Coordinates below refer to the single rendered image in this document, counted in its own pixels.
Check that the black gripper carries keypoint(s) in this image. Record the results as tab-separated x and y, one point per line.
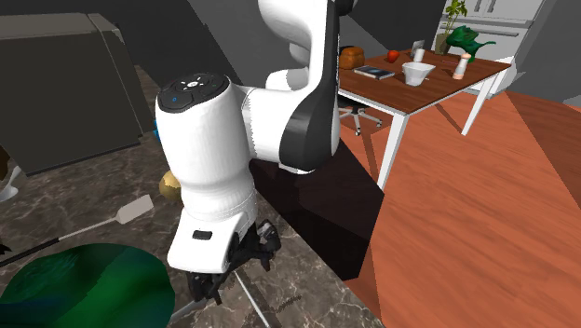
245	247

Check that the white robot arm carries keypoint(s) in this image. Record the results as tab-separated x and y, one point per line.
209	150

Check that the silver metal utensil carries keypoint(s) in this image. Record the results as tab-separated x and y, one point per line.
252	300

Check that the gold ball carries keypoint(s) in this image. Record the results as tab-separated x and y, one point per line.
169	187

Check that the dark robot stand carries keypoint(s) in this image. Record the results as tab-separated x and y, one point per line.
336	209

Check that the green bowl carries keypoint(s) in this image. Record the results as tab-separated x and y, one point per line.
90	290

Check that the white office chair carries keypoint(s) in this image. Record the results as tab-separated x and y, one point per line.
358	113

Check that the dark book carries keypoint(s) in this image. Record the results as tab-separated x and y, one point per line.
374	72

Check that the brown bread loaf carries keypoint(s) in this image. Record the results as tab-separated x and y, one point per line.
352	58

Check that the white curved object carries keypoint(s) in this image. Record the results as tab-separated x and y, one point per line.
10	188

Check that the brown table with white legs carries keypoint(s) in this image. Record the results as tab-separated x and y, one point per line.
422	97

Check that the brown object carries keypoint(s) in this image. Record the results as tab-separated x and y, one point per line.
3	161

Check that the red apple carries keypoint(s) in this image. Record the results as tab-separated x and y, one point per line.
393	56

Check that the white bowl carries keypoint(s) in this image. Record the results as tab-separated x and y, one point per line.
417	73

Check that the white cup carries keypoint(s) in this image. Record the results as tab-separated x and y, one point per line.
419	55

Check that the white shaker with pink base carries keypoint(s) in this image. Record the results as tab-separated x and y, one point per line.
462	66

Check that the green potted plant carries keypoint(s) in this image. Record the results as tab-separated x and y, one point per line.
447	34

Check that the green dinosaur figure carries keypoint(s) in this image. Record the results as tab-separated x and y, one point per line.
465	38

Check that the white cabinet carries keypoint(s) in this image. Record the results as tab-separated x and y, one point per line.
504	22

